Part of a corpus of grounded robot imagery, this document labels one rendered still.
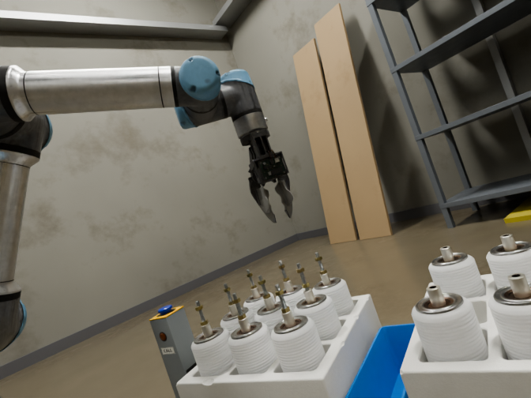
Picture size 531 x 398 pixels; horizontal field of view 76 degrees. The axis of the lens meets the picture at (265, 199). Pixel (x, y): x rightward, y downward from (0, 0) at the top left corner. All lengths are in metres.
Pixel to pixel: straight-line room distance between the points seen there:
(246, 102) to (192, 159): 2.80
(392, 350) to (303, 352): 0.31
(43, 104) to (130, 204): 2.58
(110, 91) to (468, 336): 0.72
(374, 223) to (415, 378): 2.15
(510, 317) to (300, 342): 0.35
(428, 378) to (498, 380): 0.09
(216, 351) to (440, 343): 0.48
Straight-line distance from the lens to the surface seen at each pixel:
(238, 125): 0.81
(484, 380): 0.63
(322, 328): 0.83
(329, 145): 3.03
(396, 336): 0.96
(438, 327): 0.63
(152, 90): 0.68
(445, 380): 0.64
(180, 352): 1.03
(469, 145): 2.84
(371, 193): 2.73
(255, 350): 0.80
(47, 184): 3.21
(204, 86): 0.66
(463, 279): 0.85
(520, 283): 0.64
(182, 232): 3.36
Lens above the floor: 0.50
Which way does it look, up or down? 1 degrees up
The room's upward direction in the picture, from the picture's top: 19 degrees counter-clockwise
